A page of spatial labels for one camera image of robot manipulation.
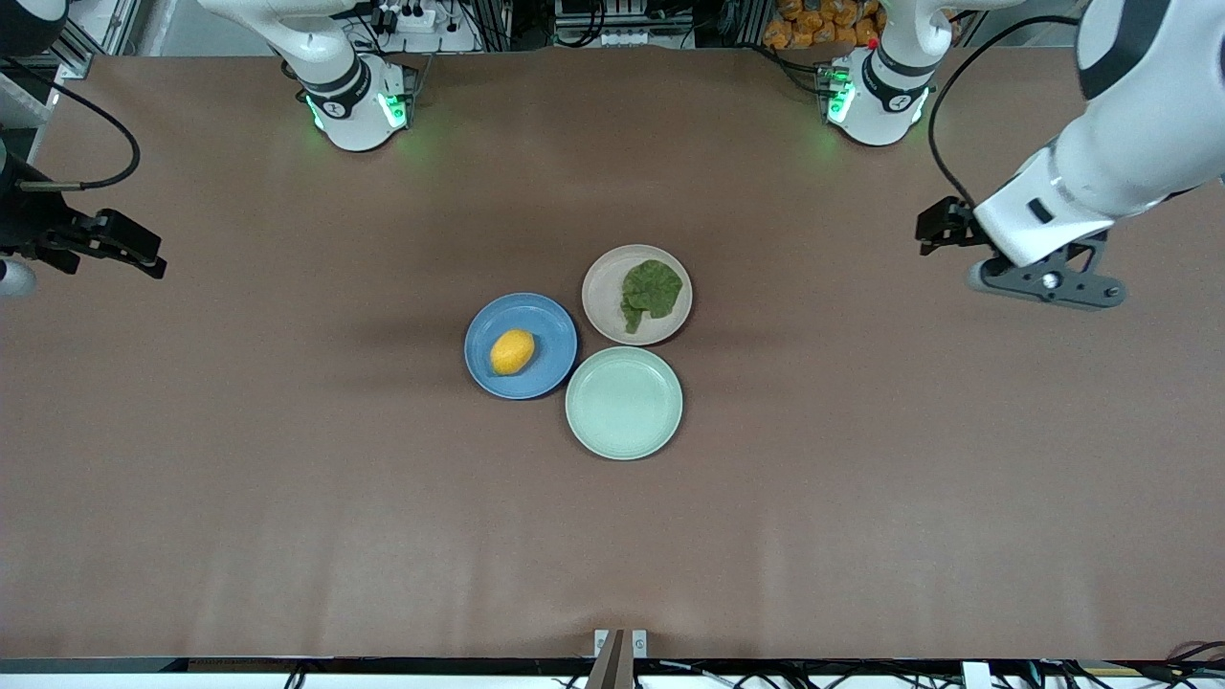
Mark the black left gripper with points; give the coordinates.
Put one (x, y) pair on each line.
(958, 224)

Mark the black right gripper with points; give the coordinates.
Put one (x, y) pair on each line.
(29, 227)

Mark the green lettuce leaf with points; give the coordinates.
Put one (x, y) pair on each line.
(653, 287)

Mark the yellow lemon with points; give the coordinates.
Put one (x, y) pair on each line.
(512, 352)

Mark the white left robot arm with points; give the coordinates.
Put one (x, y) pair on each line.
(1139, 124)

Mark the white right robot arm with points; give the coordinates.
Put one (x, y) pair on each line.
(335, 57)

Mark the bag of orange snacks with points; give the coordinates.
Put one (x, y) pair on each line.
(813, 24)

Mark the beige plate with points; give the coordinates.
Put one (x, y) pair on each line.
(608, 287)

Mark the pale green plate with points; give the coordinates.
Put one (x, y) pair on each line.
(624, 402)

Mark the small white socket strip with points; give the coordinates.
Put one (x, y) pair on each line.
(624, 37)

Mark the white power strip with plugs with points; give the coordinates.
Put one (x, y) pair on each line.
(421, 21)

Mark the blue plate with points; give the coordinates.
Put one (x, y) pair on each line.
(545, 335)

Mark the small white box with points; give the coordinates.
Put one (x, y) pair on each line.
(976, 675)

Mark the aluminium frame profile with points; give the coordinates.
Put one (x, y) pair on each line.
(81, 48)

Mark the metal bracket at table edge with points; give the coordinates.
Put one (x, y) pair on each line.
(612, 660)

